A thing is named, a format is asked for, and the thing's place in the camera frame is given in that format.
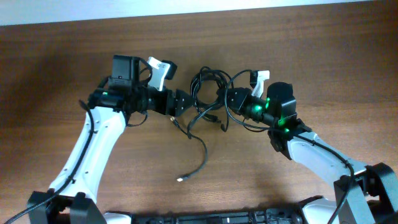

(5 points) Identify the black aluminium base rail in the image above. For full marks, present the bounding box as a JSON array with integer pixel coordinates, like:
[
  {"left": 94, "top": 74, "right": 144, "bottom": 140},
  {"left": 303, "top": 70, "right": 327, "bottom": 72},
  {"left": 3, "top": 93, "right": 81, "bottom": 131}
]
[{"left": 132, "top": 208, "right": 306, "bottom": 224}]

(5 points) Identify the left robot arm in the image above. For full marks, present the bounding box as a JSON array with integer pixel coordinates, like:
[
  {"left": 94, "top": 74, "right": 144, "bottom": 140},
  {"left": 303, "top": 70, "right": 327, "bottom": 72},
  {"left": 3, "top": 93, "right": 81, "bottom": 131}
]
[{"left": 27, "top": 55, "right": 193, "bottom": 223}]

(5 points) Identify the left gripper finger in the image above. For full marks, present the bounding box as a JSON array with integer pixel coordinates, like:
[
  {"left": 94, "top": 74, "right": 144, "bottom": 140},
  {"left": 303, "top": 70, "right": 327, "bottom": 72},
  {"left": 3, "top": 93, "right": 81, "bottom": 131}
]
[
  {"left": 172, "top": 105, "right": 192, "bottom": 116},
  {"left": 175, "top": 89, "right": 195, "bottom": 105}
]

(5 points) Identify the thin black USB cable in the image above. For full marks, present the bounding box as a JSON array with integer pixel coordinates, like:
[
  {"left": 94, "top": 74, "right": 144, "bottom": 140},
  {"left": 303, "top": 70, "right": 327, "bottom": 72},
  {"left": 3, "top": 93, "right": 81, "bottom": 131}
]
[{"left": 169, "top": 115, "right": 209, "bottom": 183}]

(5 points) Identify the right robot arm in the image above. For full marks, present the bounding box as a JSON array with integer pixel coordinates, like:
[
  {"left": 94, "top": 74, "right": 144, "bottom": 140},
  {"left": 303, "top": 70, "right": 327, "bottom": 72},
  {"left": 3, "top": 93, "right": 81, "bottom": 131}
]
[{"left": 217, "top": 82, "right": 397, "bottom": 223}]

